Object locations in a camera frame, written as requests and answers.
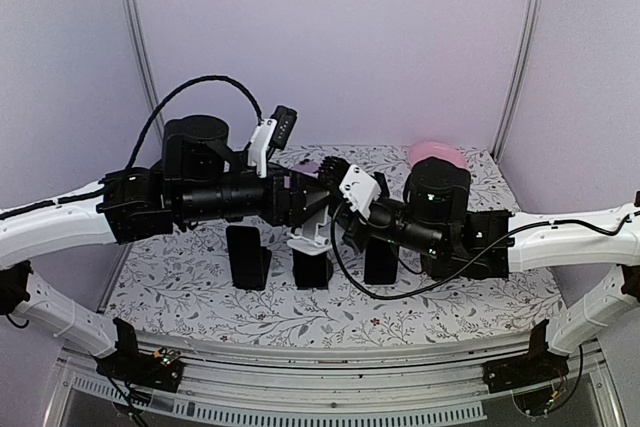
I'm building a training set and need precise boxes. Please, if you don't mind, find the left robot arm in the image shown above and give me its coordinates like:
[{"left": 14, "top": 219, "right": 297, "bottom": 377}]
[{"left": 1, "top": 112, "right": 330, "bottom": 381}]

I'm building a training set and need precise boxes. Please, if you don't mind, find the right aluminium frame post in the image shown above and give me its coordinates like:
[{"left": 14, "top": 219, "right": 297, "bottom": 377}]
[{"left": 491, "top": 0, "right": 543, "bottom": 164}]

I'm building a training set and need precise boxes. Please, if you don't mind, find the pink plastic plate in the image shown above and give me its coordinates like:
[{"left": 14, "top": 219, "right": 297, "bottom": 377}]
[{"left": 408, "top": 141, "right": 468, "bottom": 169}]

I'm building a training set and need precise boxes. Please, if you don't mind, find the dark grey phone stand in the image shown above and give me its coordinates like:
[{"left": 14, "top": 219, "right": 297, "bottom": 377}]
[{"left": 324, "top": 258, "right": 334, "bottom": 289}]

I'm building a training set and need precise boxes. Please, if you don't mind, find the white folding stand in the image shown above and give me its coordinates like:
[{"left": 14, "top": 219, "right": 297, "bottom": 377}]
[{"left": 287, "top": 206, "right": 331, "bottom": 256}]

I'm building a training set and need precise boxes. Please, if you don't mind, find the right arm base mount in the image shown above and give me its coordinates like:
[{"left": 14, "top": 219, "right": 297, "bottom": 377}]
[{"left": 482, "top": 320, "right": 569, "bottom": 393}]

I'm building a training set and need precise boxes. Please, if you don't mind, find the left aluminium frame post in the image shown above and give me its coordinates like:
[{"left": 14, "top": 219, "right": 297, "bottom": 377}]
[{"left": 121, "top": 0, "right": 159, "bottom": 111}]

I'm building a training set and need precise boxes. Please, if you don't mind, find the black phone blue edge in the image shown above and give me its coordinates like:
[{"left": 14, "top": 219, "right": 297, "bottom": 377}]
[{"left": 364, "top": 238, "right": 398, "bottom": 285}]

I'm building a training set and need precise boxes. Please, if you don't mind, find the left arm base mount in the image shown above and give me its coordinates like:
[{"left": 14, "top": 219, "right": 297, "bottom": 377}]
[{"left": 96, "top": 318, "right": 184, "bottom": 393}]

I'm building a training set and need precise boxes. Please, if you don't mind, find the black phone teal edge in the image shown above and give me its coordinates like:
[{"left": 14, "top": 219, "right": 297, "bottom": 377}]
[{"left": 293, "top": 250, "right": 329, "bottom": 290}]

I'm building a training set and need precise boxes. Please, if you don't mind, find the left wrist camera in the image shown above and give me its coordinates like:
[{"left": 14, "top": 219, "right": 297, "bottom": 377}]
[{"left": 246, "top": 105, "right": 298, "bottom": 178}]

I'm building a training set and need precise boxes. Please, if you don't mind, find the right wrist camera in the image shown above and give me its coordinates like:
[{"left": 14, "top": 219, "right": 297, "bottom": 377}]
[{"left": 318, "top": 156, "right": 382, "bottom": 220}]

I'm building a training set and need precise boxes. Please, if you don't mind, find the front aluminium rail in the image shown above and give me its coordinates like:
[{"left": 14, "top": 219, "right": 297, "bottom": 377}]
[{"left": 44, "top": 335, "right": 631, "bottom": 426}]

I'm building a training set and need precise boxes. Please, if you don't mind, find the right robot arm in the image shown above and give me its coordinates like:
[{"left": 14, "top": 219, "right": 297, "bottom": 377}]
[{"left": 338, "top": 157, "right": 639, "bottom": 383}]

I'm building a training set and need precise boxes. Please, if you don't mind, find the left black cable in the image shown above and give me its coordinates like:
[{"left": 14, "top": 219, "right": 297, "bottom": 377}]
[{"left": 124, "top": 75, "right": 265, "bottom": 171}]

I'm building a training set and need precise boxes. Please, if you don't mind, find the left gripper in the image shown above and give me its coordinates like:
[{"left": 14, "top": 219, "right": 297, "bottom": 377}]
[{"left": 176, "top": 160, "right": 334, "bottom": 224}]

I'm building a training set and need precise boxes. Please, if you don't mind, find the floral patterned table mat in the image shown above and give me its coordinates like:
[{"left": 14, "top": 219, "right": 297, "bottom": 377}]
[{"left": 107, "top": 144, "right": 565, "bottom": 350}]

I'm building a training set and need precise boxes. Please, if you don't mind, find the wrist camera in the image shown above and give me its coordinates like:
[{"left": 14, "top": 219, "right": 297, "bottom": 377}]
[
  {"left": 318, "top": 156, "right": 382, "bottom": 220},
  {"left": 246, "top": 105, "right": 298, "bottom": 178}
]

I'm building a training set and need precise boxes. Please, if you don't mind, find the pink phone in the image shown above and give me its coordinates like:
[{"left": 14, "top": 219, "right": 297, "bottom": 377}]
[{"left": 292, "top": 158, "right": 319, "bottom": 178}]

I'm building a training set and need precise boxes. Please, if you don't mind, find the aluminium frame post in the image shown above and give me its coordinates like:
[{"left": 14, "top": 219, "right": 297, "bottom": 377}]
[
  {"left": 121, "top": 0, "right": 159, "bottom": 111},
  {"left": 491, "top": 0, "right": 543, "bottom": 164}
]

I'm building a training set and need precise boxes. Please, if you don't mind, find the black folding phone stand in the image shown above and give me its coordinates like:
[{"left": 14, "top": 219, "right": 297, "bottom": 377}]
[{"left": 259, "top": 246, "right": 272, "bottom": 290}]

